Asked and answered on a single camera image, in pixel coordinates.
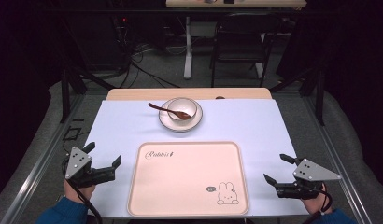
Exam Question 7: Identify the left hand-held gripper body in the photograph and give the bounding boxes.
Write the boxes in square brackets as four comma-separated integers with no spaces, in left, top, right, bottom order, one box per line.
[62,146,117,189]

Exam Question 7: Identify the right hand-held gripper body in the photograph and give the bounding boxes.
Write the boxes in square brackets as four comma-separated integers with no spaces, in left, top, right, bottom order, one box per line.
[274,158,342,201]

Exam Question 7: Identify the person's right hand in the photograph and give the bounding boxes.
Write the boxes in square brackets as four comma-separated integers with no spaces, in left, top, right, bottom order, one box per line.
[301,183,333,216]

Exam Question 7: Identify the person's left hand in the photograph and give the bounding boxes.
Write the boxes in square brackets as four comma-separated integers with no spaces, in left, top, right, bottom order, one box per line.
[64,179,96,205]

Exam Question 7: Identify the pale lavender table mat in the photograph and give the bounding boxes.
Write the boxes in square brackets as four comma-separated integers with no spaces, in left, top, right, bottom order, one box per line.
[83,99,309,219]

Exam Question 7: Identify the black metal stand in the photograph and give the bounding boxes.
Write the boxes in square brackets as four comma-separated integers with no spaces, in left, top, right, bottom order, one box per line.
[269,61,326,127]
[59,65,117,124]

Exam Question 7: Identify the brown wooden spoon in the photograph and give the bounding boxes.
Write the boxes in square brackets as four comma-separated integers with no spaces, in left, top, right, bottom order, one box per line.
[148,102,192,121]

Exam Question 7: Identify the pink rabbit print tray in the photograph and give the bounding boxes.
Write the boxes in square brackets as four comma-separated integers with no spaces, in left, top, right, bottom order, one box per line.
[126,141,250,218]

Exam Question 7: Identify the white ceramic plate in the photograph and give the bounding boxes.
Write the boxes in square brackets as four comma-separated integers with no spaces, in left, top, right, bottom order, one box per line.
[158,98,204,133]

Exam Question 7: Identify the white ceramic bowl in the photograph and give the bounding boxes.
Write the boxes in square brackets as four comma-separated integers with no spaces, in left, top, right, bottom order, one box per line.
[166,97,199,122]

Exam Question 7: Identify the light wooden table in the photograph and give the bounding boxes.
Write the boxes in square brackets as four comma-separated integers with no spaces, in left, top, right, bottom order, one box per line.
[105,87,273,102]

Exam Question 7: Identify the black cabinet with red light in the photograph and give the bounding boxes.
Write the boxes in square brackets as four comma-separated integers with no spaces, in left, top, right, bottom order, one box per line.
[66,14,132,72]

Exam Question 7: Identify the black chair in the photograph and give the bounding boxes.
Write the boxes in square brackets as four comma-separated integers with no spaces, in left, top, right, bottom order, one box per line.
[209,12,276,89]

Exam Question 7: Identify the white-legged wooden desk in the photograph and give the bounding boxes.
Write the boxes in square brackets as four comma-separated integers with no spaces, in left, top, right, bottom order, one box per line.
[164,0,307,80]

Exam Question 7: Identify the black square floor frame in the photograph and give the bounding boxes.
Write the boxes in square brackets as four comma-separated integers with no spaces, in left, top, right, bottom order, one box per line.
[62,125,82,142]

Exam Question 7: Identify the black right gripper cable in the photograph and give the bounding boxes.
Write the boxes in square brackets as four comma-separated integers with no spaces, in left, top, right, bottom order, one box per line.
[300,181,334,224]

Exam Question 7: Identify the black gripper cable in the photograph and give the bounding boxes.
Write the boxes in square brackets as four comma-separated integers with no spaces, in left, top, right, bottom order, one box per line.
[300,181,334,224]
[65,178,104,224]

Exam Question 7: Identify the silver metal rail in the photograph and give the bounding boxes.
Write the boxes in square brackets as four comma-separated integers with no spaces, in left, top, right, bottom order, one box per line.
[0,92,85,224]
[304,95,373,224]

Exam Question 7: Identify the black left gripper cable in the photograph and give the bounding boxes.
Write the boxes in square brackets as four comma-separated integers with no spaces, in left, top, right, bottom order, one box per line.
[65,178,104,224]

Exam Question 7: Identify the black floor cables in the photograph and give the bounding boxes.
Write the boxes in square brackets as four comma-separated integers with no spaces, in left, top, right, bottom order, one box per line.
[116,43,182,90]

